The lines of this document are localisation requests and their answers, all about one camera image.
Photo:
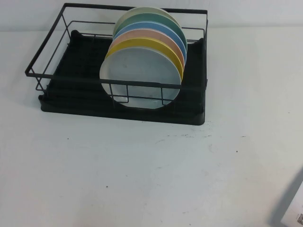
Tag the white round plate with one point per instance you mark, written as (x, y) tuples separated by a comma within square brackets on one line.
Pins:
[(142, 66)]

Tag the yellow round plate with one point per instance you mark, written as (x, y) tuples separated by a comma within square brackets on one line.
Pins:
[(142, 41)]

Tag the peach round plate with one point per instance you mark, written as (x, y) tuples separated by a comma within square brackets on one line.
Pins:
[(146, 32)]

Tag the blue round plate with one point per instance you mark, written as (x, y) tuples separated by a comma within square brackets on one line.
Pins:
[(151, 26)]

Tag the green round plate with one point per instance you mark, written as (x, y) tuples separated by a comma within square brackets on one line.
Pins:
[(151, 17)]

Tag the cream round plate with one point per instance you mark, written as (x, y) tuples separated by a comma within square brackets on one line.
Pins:
[(139, 10)]

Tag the black plastic drain tray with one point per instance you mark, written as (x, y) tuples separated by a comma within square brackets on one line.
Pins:
[(82, 111)]

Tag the white box with QR code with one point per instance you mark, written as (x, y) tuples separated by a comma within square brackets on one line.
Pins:
[(296, 212)]

